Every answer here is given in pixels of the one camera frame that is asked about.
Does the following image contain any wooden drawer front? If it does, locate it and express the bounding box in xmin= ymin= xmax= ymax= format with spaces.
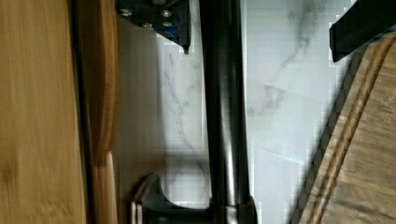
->
xmin=1 ymin=0 xmax=120 ymax=224

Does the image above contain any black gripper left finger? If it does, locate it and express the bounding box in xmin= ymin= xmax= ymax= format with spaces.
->
xmin=115 ymin=0 xmax=191 ymax=55

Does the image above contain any large wooden tray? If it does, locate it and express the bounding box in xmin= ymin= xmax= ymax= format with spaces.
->
xmin=288 ymin=33 xmax=395 ymax=224

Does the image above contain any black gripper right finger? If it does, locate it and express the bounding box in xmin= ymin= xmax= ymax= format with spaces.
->
xmin=330 ymin=0 xmax=396 ymax=63

